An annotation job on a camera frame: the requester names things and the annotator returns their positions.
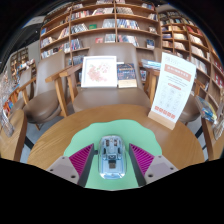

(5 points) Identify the white sign on wooden stand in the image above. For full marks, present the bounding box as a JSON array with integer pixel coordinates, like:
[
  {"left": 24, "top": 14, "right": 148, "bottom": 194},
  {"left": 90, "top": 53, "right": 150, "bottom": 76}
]
[{"left": 147, "top": 51, "right": 198, "bottom": 131}]

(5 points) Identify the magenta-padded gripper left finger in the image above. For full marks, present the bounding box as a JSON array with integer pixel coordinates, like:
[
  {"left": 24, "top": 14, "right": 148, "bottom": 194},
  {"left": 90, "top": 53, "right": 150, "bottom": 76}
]
[{"left": 45, "top": 143, "right": 96, "bottom": 188}]

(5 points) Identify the tall wooden bookshelf unit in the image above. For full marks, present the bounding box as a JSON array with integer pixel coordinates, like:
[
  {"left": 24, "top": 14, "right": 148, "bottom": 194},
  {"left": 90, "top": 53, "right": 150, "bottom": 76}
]
[{"left": 156, "top": 9, "right": 224, "bottom": 111}]

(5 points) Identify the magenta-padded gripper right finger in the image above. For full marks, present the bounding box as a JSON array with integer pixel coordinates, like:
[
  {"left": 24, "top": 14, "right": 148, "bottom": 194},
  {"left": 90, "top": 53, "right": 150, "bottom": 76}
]
[{"left": 128, "top": 143, "right": 179, "bottom": 188}]

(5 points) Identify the green blob-shaped mouse pad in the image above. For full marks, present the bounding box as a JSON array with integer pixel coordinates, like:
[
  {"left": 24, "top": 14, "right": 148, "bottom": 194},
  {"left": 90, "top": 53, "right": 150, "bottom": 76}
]
[{"left": 63, "top": 119, "right": 163, "bottom": 191}]

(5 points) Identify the white framed floral picture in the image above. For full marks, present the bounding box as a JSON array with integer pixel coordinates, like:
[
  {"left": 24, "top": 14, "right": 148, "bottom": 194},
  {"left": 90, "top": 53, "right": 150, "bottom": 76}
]
[{"left": 80, "top": 55, "right": 118, "bottom": 89}]

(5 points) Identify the wide wooden bookshelf unit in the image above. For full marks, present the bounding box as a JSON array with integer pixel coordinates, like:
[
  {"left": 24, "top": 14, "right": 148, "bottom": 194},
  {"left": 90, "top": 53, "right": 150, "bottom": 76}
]
[{"left": 39, "top": 0, "right": 159, "bottom": 68}]

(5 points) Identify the small distant bookshelf unit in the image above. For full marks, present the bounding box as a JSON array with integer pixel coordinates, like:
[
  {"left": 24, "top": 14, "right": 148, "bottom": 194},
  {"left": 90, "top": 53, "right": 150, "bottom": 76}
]
[{"left": 8, "top": 46, "right": 36, "bottom": 74}]

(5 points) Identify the transparent computer mouse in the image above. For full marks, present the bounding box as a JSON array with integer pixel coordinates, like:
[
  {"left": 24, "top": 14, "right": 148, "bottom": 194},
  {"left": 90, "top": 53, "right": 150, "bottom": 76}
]
[{"left": 97, "top": 134, "right": 128, "bottom": 180}]

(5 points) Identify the dark blue covered book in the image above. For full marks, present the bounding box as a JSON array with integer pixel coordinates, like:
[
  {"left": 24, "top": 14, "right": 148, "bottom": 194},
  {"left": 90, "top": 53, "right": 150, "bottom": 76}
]
[{"left": 116, "top": 62, "right": 138, "bottom": 89}]

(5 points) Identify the stack of light blue books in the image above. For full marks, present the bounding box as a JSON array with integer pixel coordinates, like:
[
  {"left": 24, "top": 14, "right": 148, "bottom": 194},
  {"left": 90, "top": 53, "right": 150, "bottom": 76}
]
[{"left": 139, "top": 58, "right": 162, "bottom": 72}]

